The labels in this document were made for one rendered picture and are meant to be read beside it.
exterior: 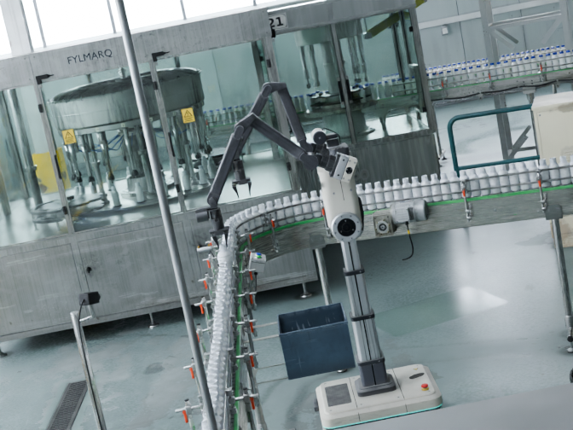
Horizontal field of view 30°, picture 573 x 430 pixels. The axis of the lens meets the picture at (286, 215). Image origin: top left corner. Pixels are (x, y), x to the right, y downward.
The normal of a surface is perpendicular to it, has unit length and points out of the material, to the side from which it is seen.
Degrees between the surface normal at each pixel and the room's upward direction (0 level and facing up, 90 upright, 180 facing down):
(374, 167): 90
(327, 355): 90
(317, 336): 90
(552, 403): 0
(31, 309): 91
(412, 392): 0
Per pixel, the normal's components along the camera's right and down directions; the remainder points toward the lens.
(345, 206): 0.07, 0.36
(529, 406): -0.19, -0.96
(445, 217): -0.27, 0.24
